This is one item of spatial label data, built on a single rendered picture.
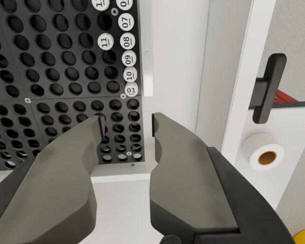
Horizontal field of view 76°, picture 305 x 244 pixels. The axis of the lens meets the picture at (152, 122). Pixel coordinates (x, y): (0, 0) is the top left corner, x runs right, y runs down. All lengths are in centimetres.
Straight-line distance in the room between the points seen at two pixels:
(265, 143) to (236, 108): 25
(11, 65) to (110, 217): 45
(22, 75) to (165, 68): 15
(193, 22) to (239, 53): 9
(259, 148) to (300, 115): 11
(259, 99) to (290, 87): 127
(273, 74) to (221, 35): 6
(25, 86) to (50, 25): 6
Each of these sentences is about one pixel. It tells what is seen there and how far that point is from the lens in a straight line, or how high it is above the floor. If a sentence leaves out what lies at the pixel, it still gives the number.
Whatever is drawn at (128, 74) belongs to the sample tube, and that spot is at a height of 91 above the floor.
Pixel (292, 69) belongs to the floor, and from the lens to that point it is 144.
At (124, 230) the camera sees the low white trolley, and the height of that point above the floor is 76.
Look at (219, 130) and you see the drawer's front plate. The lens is 22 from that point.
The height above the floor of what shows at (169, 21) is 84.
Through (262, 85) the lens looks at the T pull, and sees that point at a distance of 22.
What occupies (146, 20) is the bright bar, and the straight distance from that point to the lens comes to 24.
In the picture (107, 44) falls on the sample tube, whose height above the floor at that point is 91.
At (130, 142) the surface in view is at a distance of 23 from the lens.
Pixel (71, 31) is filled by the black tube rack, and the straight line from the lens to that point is 19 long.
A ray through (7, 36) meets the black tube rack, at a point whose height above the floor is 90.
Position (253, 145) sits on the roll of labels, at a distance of 44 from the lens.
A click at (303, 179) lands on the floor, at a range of 214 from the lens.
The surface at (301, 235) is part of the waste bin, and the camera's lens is 282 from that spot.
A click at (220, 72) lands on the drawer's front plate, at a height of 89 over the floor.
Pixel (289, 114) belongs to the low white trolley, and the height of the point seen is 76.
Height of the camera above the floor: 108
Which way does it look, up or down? 59 degrees down
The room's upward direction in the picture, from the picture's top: 172 degrees clockwise
